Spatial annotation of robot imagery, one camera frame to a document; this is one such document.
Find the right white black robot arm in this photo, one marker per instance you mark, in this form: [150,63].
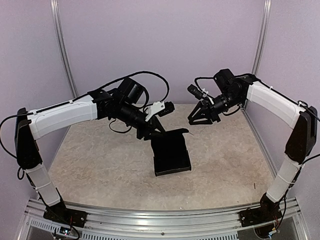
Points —
[237,90]

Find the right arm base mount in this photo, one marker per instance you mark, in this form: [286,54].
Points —
[266,212]

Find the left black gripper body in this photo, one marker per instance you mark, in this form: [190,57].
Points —
[141,132]

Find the small circuit board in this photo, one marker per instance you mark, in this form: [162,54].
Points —
[63,232]

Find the front aluminium frame rail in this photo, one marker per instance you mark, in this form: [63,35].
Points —
[104,223]

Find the left vertical aluminium post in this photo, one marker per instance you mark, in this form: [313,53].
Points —
[54,5]

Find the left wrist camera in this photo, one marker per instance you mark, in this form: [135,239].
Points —
[158,108]

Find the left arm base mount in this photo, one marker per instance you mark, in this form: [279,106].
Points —
[61,214]

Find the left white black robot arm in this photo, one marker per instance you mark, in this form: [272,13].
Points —
[118,103]

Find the right vertical aluminium post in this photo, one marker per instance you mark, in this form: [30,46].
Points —
[262,36]

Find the vertical aluminium post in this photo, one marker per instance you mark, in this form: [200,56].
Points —
[262,36]
[54,5]

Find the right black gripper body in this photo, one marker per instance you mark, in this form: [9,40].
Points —
[213,113]

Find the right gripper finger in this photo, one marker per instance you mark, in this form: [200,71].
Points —
[199,112]
[202,121]

